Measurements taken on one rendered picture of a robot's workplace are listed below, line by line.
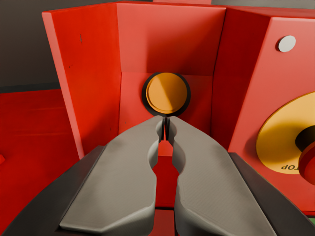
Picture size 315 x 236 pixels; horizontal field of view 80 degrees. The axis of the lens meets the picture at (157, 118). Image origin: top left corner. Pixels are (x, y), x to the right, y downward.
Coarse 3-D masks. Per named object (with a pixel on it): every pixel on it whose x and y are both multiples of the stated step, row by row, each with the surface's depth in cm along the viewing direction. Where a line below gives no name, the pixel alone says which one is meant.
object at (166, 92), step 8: (152, 80) 18; (160, 80) 17; (168, 80) 17; (176, 80) 17; (152, 88) 17; (160, 88) 17; (168, 88) 17; (176, 88) 17; (184, 88) 18; (152, 96) 17; (160, 96) 17; (168, 96) 17; (176, 96) 17; (184, 96) 17; (152, 104) 17; (160, 104) 17; (168, 104) 17; (176, 104) 17; (160, 112) 18; (168, 112) 17
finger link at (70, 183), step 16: (80, 160) 8; (96, 160) 8; (64, 176) 7; (80, 176) 7; (48, 192) 6; (64, 192) 6; (32, 208) 6; (48, 208) 6; (64, 208) 6; (16, 224) 5; (32, 224) 5; (48, 224) 5
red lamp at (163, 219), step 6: (156, 210) 17; (162, 210) 17; (168, 210) 17; (156, 216) 16; (162, 216) 16; (168, 216) 16; (156, 222) 16; (162, 222) 16; (168, 222) 16; (156, 228) 15; (162, 228) 15; (168, 228) 15; (150, 234) 15; (156, 234) 15; (162, 234) 15; (168, 234) 15; (174, 234) 15
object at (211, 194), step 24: (168, 120) 11; (192, 144) 9; (216, 144) 9; (192, 168) 8; (216, 168) 8; (192, 192) 7; (216, 192) 7; (240, 192) 7; (192, 216) 6; (216, 216) 6; (240, 216) 6; (264, 216) 6
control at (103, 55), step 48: (96, 48) 11; (144, 48) 17; (192, 48) 17; (240, 48) 12; (288, 48) 10; (96, 96) 12; (192, 96) 18; (240, 96) 12; (288, 96) 11; (96, 144) 12; (240, 144) 13; (288, 192) 16
